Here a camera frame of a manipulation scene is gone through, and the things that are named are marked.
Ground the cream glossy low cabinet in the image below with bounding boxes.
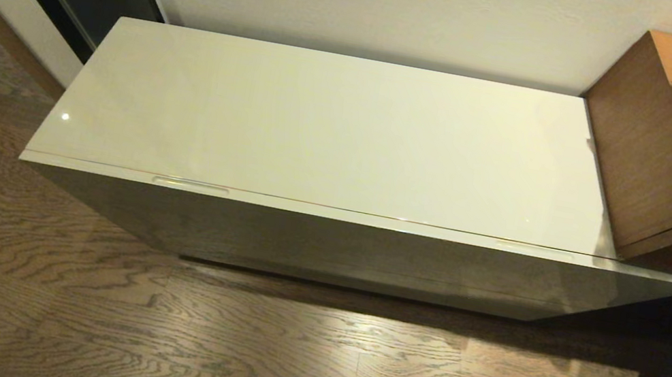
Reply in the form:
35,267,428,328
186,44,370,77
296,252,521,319
11,2,645,335

